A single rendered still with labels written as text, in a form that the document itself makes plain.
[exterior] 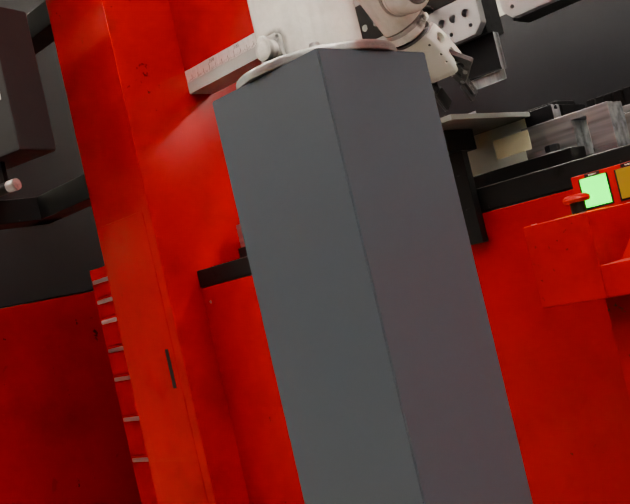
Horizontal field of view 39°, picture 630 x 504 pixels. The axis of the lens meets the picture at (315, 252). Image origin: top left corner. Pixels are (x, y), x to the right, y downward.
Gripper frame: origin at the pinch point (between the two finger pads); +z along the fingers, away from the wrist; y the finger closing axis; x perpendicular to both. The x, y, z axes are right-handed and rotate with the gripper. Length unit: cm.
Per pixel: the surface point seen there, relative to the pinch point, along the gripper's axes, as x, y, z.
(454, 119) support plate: 18.8, -10.2, -5.9
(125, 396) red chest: 18, 168, 52
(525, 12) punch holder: -10.8, -15.7, -5.2
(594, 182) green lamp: 30.0, -32.5, 6.5
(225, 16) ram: -30, 64, -28
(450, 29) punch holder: -12.4, 0.7, -7.7
